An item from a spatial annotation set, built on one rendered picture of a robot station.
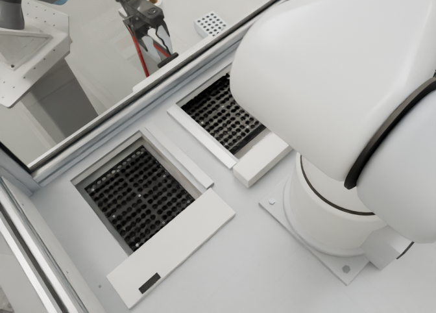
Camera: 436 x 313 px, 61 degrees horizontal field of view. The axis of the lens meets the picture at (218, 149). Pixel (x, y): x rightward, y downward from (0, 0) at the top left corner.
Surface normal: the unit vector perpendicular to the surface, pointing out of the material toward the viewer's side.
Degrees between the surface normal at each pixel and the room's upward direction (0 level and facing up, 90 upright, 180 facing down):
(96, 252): 0
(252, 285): 0
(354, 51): 10
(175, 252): 0
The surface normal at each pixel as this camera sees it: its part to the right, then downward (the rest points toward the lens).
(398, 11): -0.01, -0.37
